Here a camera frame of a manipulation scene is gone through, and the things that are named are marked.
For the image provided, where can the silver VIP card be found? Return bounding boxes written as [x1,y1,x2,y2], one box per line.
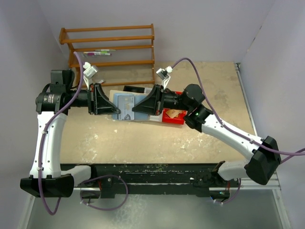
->
[118,95,134,120]

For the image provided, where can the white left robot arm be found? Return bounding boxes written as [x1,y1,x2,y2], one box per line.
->
[20,70,120,198]

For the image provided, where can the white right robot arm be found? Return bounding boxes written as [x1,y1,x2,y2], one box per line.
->
[132,84,281,185]

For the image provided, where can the gold VIP cards stack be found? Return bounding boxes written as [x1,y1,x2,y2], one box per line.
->
[166,109,184,119]

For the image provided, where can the white plastic bin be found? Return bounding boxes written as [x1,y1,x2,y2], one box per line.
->
[148,86,163,123]

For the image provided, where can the red plastic bin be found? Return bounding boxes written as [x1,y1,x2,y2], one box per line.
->
[162,90,186,125]

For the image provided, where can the black plastic bin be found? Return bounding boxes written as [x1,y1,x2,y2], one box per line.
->
[123,85,145,94]

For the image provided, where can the pink marker pen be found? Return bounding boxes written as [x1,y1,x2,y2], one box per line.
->
[83,52,112,56]

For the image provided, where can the wooden shelf rack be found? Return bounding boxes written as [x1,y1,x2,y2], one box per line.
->
[59,23,155,83]

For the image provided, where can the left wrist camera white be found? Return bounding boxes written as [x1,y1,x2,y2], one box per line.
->
[83,62,99,79]

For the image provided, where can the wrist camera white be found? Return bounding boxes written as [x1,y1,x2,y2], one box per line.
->
[83,62,99,79]
[156,66,173,89]

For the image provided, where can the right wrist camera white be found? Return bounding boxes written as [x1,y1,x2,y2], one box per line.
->
[156,66,173,89]

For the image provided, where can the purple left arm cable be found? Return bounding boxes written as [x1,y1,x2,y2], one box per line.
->
[38,51,91,216]

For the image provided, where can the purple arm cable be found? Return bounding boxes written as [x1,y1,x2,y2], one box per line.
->
[170,57,305,165]
[38,51,91,216]

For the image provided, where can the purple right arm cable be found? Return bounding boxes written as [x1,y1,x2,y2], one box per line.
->
[170,57,305,165]

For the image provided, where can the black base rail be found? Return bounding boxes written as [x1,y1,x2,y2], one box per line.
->
[75,164,236,200]

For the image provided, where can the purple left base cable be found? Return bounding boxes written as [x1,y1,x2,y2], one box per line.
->
[80,176,129,211]

